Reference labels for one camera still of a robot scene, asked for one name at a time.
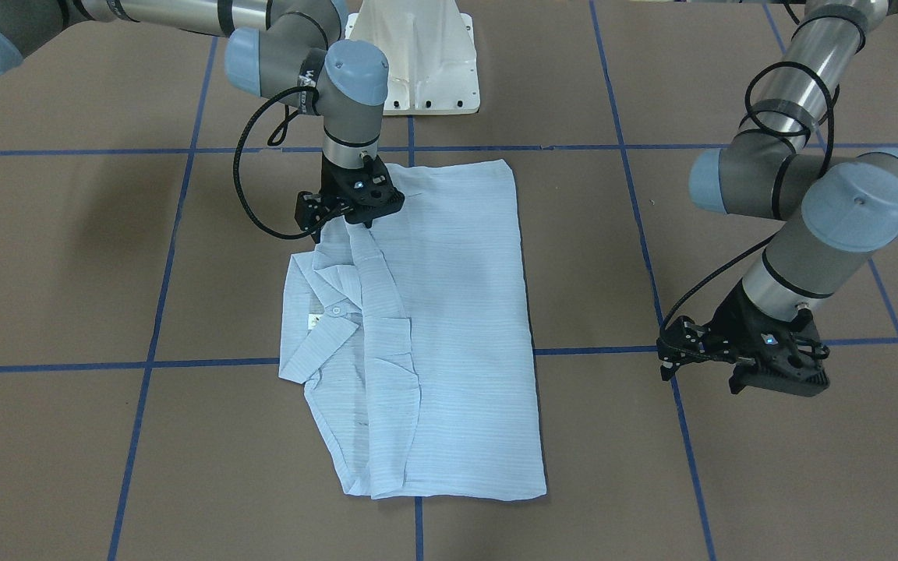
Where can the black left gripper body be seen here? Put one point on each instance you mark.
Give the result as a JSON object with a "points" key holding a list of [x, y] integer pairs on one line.
{"points": [[728, 321]]}

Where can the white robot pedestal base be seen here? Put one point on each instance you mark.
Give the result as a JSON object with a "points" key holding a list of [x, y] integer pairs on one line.
{"points": [[431, 51]]}

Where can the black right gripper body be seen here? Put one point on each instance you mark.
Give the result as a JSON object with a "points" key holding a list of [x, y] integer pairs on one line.
{"points": [[333, 181]]}

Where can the light blue button-up shirt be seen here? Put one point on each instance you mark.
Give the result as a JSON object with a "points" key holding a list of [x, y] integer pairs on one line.
{"points": [[412, 343]]}

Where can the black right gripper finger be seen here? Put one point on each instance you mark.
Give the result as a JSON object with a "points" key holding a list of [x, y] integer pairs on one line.
{"points": [[315, 233]]}

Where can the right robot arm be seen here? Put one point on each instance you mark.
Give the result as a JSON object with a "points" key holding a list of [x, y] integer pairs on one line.
{"points": [[291, 54]]}

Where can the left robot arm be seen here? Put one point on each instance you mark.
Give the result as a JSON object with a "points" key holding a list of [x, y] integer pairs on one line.
{"points": [[835, 212]]}

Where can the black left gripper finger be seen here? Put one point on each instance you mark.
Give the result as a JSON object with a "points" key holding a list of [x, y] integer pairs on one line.
{"points": [[668, 370]]}

